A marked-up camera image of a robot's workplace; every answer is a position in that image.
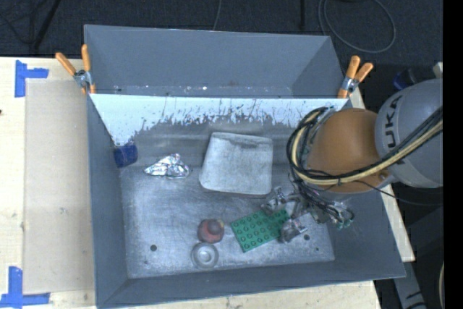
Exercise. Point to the pale grey flat pad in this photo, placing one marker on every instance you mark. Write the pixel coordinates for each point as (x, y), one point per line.
(237, 164)

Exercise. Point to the small blue cup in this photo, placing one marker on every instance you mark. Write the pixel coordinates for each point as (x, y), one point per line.
(125, 155)

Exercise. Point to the pale wood flat board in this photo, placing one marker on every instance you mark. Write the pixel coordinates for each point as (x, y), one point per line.
(58, 184)

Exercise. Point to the clear glass round lid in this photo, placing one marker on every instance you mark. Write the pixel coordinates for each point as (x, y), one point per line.
(204, 255)

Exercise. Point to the grey metal bin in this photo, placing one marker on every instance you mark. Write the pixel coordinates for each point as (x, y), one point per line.
(173, 206)

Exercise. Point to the crumpled silver foil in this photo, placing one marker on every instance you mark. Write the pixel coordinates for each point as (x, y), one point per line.
(168, 166)

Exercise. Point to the red and brown round toy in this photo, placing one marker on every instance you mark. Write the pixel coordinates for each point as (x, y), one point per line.
(210, 230)

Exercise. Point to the green studded flat plate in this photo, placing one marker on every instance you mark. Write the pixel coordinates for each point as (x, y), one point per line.
(255, 229)

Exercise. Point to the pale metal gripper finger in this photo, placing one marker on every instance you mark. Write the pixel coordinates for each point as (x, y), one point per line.
(293, 228)
(275, 199)

